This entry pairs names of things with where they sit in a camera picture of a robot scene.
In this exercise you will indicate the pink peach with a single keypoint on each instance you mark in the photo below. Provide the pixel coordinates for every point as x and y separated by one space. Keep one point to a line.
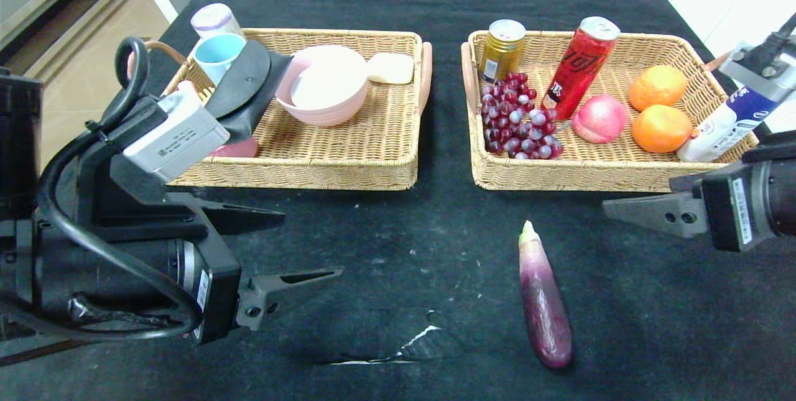
600 118

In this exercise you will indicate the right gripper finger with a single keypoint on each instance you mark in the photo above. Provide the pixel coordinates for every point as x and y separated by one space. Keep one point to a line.
689 183
659 214

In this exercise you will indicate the white bottle with blue cap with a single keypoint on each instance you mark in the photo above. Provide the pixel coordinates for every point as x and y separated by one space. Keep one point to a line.
721 127

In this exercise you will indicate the pink bowl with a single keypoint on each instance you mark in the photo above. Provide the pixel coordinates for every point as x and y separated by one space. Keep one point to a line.
323 117

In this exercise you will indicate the black glasses case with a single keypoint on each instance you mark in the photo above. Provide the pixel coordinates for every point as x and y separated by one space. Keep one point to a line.
245 90

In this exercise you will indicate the pink cup with black inside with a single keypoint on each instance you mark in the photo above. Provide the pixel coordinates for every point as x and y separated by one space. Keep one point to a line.
239 149

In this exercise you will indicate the white soap bar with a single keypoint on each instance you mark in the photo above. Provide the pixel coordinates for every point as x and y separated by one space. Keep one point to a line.
390 68

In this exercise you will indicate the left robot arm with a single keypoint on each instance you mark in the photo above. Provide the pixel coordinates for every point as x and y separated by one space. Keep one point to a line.
112 276

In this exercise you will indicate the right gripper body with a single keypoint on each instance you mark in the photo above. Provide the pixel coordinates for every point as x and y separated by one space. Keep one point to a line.
734 210

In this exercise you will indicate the wicker basket holding food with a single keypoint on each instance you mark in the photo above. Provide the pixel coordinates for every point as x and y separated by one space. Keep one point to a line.
597 171

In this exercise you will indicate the light blue mug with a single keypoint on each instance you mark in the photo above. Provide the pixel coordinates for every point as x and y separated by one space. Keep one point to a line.
217 59

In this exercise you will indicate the black tablecloth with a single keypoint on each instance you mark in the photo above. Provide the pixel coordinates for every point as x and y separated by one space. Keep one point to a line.
404 233

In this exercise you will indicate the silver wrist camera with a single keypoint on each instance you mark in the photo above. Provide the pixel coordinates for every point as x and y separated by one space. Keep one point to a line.
177 137
762 78

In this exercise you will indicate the orange fruit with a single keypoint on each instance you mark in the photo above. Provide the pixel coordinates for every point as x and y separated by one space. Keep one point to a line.
660 129
657 87

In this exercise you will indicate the wicker basket holding tableware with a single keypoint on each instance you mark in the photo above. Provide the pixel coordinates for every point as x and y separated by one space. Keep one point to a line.
373 140

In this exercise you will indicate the red drink can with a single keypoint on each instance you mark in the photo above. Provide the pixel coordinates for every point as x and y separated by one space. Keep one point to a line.
575 71

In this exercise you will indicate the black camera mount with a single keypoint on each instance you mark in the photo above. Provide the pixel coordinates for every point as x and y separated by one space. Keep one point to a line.
124 202
771 146

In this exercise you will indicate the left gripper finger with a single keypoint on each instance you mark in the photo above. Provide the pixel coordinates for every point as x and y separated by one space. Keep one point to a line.
242 219
273 295

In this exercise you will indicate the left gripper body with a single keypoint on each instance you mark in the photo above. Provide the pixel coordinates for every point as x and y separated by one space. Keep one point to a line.
214 292

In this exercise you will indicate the white tube with lavender lid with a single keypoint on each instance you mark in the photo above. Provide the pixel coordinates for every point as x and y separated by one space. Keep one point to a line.
214 18

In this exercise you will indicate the red grape bunch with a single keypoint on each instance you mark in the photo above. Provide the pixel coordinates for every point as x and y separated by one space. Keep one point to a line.
516 121

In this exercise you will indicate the purple eggplant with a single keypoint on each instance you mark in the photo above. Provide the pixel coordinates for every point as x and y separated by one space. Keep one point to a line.
544 301

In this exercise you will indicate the gold drink can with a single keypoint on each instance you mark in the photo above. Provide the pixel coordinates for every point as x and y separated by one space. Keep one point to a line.
500 54

